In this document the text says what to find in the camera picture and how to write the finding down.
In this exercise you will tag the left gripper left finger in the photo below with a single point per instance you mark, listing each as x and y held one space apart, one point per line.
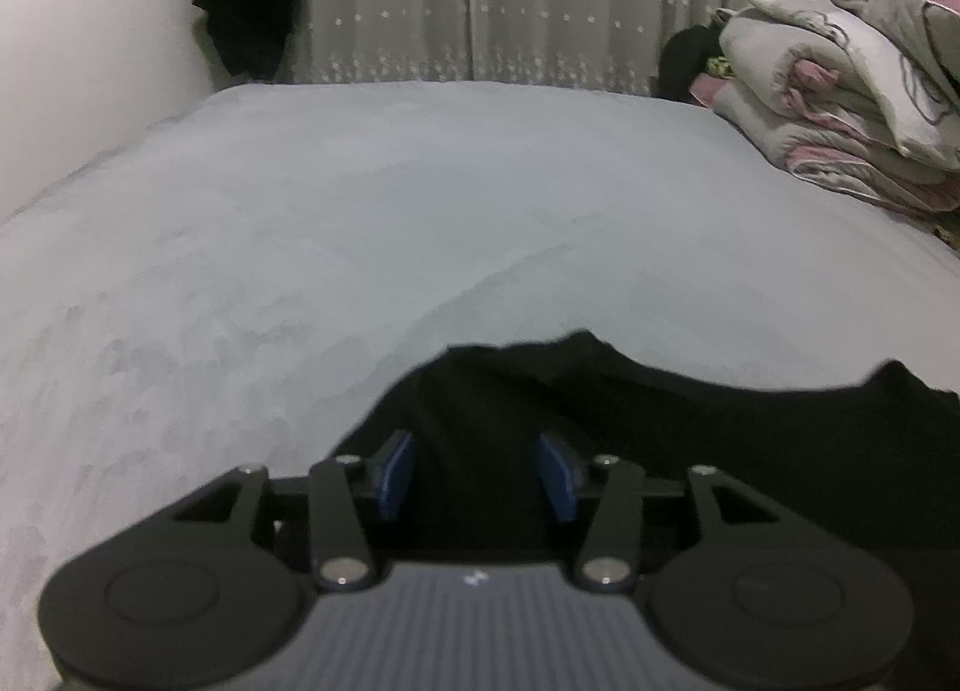
351 502

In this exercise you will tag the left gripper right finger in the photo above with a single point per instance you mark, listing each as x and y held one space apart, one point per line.
598 502

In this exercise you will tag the black t-shirt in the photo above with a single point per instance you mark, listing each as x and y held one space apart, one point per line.
876 464

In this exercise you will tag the grey bed sheet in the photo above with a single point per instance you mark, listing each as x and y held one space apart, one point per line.
243 283

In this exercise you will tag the black item behind duvet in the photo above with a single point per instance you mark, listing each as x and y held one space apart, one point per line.
684 57

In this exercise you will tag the folded floral duvet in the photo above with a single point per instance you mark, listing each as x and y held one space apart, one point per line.
833 100

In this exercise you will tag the pink grey pillow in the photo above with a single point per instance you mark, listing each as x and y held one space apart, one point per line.
927 30

